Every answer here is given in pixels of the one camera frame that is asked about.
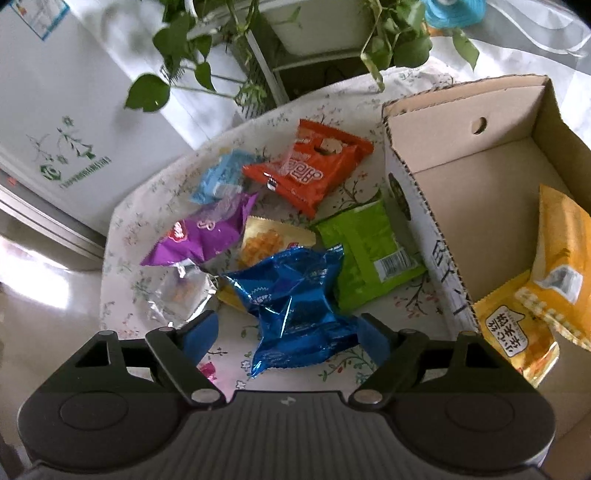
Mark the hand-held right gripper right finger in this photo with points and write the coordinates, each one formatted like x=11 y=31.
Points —
x=373 y=342

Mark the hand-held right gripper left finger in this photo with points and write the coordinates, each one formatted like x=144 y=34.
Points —
x=202 y=334

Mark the blue foil snack packet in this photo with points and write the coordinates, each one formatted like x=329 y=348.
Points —
x=295 y=304

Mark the light blue snack packet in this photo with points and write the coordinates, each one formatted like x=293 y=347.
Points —
x=219 y=177

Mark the orange snack packet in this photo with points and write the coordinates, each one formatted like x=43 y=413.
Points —
x=314 y=170

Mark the cardboard box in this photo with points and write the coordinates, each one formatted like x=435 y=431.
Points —
x=485 y=184

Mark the clear silver snack packet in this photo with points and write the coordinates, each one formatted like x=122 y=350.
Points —
x=184 y=290

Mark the green snack packet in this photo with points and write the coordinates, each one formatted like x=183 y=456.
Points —
x=364 y=249

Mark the purple snack packet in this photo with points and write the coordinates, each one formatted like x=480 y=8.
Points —
x=203 y=235

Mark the yellow waffle snack packet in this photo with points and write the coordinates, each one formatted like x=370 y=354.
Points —
x=268 y=240

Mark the yellow snack packet speech bubble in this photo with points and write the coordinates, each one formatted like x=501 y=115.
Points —
x=512 y=332

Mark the floral tablecloth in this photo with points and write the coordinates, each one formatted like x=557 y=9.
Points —
x=152 y=203

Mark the yellow snack packet with barcode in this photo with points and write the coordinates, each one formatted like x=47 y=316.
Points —
x=561 y=230

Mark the trailing pothos plant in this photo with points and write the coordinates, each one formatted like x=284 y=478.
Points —
x=145 y=92
x=411 y=46

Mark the white refrigerator with green print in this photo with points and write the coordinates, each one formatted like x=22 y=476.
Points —
x=69 y=92

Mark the white metal plant rack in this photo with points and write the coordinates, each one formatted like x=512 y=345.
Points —
x=265 y=64

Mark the white planter pot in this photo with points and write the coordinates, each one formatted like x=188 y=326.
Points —
x=318 y=27

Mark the light blue plastic object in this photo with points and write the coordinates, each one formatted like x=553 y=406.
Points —
x=452 y=11

